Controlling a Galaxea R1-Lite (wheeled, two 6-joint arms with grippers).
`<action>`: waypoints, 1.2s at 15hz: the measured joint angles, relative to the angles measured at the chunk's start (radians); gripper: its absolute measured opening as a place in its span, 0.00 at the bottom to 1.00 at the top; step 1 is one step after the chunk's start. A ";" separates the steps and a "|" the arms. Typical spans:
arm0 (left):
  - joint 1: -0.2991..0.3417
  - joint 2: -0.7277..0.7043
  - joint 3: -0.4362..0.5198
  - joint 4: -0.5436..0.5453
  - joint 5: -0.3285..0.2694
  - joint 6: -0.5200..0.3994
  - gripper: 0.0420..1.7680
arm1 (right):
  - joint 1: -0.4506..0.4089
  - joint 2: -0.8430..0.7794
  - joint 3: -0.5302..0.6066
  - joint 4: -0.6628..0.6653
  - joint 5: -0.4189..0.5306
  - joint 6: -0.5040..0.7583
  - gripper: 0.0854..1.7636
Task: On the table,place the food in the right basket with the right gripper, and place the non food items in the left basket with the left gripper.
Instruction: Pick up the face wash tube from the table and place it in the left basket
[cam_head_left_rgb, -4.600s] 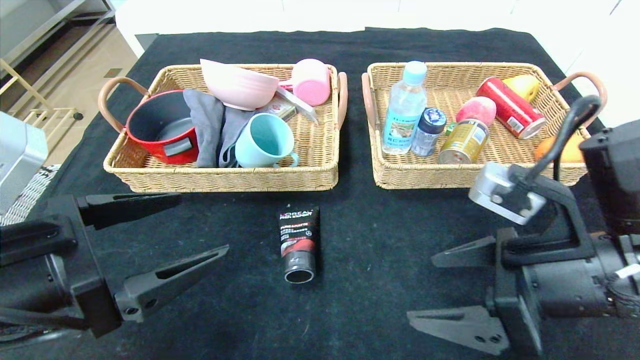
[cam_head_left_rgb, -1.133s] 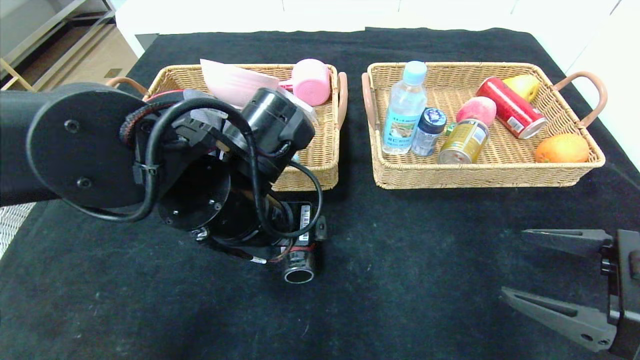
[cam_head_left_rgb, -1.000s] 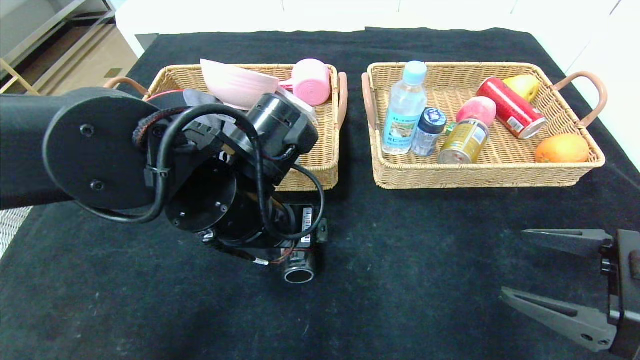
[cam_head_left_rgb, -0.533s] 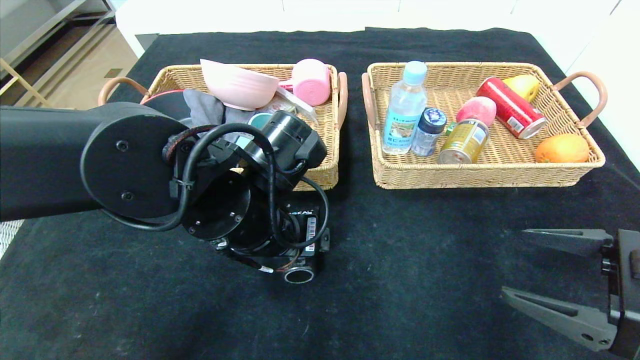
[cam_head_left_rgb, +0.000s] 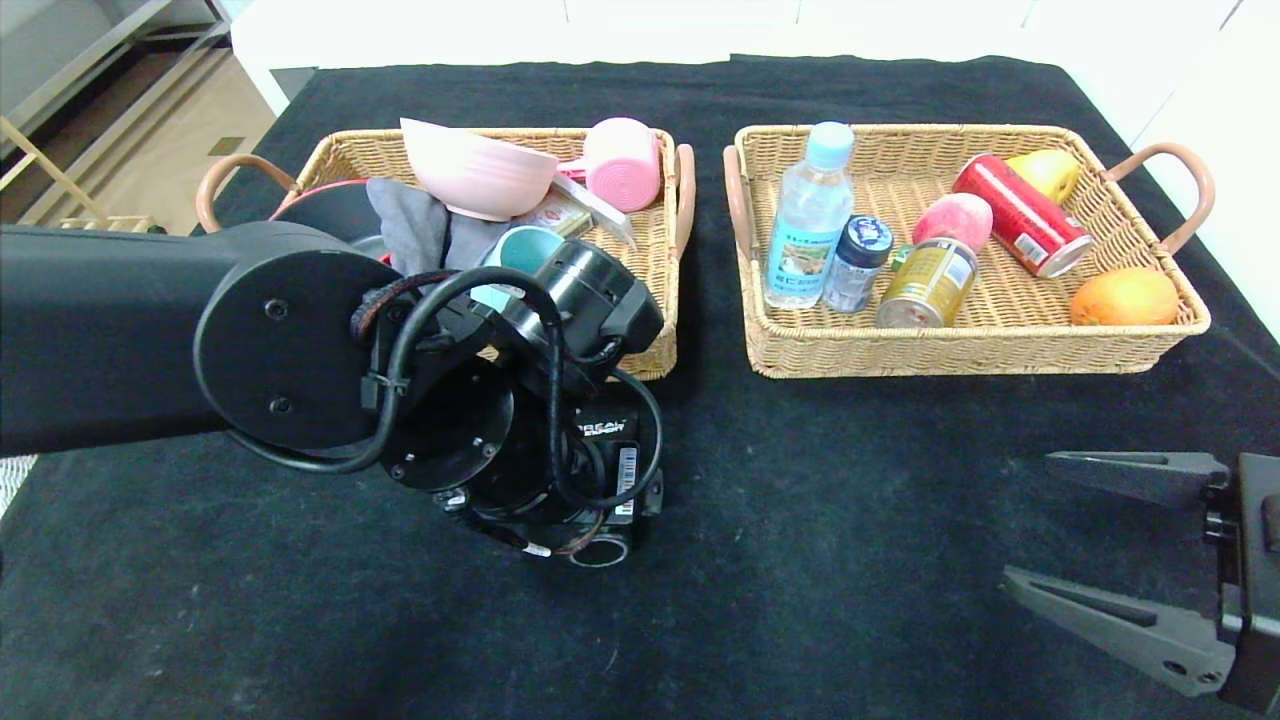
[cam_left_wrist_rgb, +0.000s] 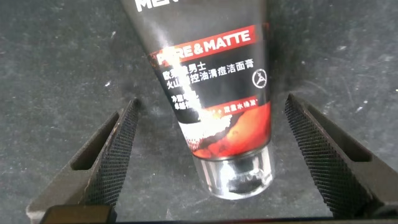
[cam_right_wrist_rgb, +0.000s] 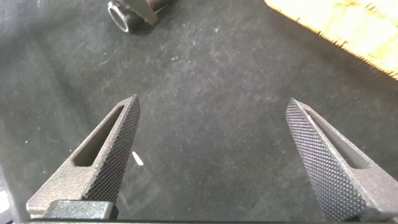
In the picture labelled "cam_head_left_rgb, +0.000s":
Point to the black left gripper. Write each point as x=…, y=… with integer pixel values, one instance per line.
x=628, y=478

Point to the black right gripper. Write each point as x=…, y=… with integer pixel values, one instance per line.
x=1254, y=580

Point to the black face wash tube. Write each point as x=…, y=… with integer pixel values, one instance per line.
x=600, y=428

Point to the clear water bottle blue cap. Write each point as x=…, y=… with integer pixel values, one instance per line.
x=805, y=240

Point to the small bottle dark blue cap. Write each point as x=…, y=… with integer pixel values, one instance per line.
x=855, y=270

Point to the grey towel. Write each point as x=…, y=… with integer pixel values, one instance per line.
x=420, y=230

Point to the gold drink can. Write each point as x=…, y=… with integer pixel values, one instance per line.
x=925, y=285

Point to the pink bowl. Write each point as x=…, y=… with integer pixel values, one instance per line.
x=480, y=170

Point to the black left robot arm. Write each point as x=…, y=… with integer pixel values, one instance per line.
x=150, y=330

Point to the teal mug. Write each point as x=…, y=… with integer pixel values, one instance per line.
x=525, y=250

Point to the orange fruit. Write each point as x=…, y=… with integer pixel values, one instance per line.
x=1125, y=298

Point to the silver tube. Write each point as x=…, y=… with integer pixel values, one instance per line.
x=600, y=210

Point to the small green tin box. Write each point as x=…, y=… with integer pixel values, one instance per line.
x=560, y=215

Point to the pink measuring cup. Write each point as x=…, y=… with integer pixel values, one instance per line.
x=625, y=170

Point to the green gum pack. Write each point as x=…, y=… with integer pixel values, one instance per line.
x=900, y=257

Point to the red soda can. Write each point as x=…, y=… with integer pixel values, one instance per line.
x=1020, y=215

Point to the red apple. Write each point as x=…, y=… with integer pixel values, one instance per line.
x=955, y=218

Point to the yellow pear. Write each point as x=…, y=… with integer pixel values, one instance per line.
x=1050, y=172

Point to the red cooking pot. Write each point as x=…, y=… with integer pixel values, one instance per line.
x=330, y=215

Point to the light wooden rack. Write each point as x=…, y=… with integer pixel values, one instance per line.
x=60, y=190

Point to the grey metal shelf frame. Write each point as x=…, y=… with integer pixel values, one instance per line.
x=90, y=60

